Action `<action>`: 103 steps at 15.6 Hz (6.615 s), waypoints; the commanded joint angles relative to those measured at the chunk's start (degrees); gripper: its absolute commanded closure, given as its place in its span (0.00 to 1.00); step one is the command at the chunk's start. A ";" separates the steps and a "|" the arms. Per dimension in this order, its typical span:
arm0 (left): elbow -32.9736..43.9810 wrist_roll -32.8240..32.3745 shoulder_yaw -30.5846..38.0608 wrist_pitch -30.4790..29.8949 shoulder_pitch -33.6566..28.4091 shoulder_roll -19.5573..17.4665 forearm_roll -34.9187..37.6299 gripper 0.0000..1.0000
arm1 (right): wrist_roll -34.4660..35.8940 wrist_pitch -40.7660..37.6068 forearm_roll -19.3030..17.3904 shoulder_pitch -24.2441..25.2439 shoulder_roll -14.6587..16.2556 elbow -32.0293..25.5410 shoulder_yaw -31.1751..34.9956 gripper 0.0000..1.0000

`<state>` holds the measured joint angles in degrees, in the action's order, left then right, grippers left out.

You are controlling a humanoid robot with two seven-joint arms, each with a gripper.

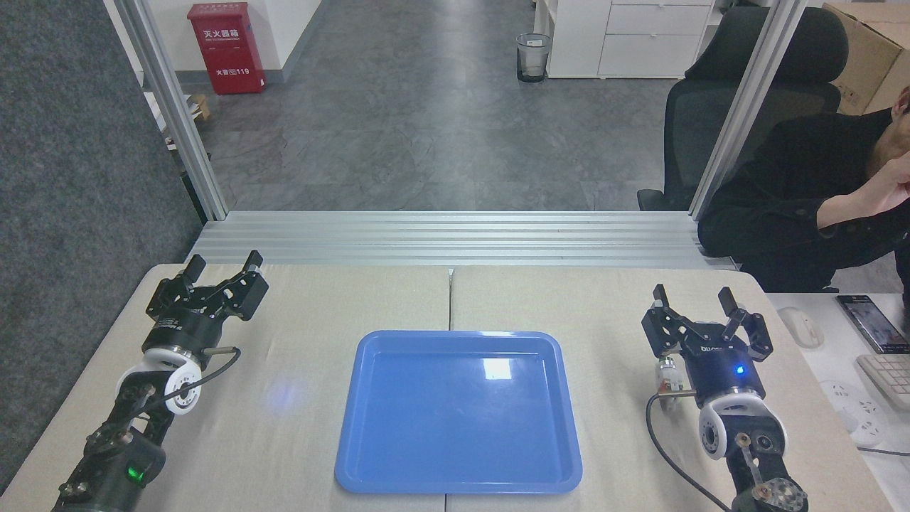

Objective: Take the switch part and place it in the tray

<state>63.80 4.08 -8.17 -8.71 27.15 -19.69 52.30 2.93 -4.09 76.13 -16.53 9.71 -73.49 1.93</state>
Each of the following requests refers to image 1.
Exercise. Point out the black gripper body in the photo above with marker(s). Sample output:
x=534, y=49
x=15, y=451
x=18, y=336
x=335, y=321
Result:
x=183, y=331
x=725, y=373

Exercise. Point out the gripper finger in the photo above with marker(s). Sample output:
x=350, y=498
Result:
x=238, y=295
x=665, y=327
x=174, y=299
x=755, y=333

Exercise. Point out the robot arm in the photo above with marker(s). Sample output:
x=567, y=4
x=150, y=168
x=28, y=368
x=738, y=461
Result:
x=114, y=455
x=757, y=448

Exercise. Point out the blue plastic tray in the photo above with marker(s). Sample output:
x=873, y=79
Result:
x=458, y=412

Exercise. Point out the person's hand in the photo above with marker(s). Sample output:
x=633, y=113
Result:
x=887, y=183

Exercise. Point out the white computer mouse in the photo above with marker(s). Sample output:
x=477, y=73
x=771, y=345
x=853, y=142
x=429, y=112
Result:
x=800, y=327

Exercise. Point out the black smartphone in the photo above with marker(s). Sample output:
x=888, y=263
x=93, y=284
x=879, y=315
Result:
x=871, y=323

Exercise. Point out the grey felt partition panel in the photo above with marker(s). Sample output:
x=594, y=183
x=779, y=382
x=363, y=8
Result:
x=78, y=213

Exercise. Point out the white power strip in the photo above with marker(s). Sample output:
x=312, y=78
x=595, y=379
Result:
x=857, y=416

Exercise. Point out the white keyboard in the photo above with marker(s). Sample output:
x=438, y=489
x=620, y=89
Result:
x=889, y=377

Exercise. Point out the person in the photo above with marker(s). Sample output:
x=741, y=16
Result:
x=782, y=192

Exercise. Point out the black office chair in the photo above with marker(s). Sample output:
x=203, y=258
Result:
x=704, y=114

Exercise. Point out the silver aluminium base rails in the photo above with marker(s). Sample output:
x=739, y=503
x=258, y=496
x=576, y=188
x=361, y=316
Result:
x=455, y=238

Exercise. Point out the red fire extinguisher box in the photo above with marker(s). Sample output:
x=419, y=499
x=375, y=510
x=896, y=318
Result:
x=227, y=50

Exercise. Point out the white drawer cabinet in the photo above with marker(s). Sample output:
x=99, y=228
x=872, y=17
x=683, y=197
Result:
x=640, y=39

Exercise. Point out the brown cardboard box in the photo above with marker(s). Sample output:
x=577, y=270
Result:
x=864, y=60

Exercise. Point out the grey mesh waste bin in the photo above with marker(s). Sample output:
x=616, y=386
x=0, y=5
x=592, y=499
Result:
x=533, y=58

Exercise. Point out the small clear switch part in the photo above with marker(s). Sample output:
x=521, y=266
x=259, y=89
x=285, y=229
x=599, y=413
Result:
x=667, y=375

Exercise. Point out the silver aluminium post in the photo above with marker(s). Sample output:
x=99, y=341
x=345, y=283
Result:
x=746, y=107
x=170, y=107

